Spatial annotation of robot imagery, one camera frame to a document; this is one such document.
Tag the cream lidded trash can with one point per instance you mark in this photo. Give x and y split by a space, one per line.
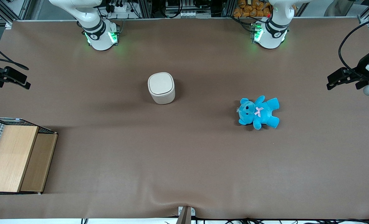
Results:
161 85

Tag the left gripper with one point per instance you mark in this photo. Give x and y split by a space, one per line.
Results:
363 69

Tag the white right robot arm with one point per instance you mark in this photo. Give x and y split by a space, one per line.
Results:
98 37

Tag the blue teddy bear plush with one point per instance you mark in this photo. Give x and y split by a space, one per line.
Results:
262 112

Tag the orange plush toy pile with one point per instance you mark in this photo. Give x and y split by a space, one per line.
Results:
249 9

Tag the narrow wooden shelf board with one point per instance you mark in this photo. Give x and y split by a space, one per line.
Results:
36 161

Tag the white empty power strip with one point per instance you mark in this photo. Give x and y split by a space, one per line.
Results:
190 14

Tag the wide wooden shelf board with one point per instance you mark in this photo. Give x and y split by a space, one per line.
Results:
10 155

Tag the white power strip with plugs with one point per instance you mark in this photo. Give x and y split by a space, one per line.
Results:
119 8

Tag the brown table cover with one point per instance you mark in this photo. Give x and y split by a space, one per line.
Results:
184 155

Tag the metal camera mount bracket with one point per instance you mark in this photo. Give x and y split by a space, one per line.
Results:
186 214

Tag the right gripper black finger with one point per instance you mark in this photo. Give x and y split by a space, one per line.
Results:
14 74
16 84

